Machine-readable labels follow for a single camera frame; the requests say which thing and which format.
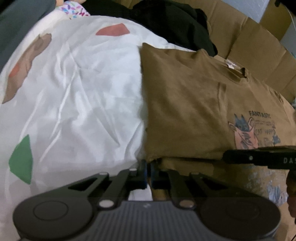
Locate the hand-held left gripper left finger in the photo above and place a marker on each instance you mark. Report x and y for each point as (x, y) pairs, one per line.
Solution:
(144, 175)

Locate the grey pillow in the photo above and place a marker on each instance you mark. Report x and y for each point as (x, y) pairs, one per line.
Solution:
(18, 27)

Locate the black garment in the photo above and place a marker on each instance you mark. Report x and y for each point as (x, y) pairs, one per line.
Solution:
(161, 23)

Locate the floral dress doll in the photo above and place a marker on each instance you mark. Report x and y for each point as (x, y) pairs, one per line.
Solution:
(74, 9)

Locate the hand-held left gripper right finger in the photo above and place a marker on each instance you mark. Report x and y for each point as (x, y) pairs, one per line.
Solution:
(150, 177)

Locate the brown cardboard sheet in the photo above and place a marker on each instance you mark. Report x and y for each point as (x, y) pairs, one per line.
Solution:
(254, 51)

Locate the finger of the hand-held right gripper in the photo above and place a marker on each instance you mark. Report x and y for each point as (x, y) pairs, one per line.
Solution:
(242, 157)

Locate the bear print bedsheet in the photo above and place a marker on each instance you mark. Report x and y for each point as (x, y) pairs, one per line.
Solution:
(81, 92)

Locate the brown printed t-shirt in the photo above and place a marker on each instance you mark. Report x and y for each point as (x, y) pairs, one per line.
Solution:
(185, 104)

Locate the person's right hand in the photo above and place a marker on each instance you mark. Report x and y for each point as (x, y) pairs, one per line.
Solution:
(291, 194)

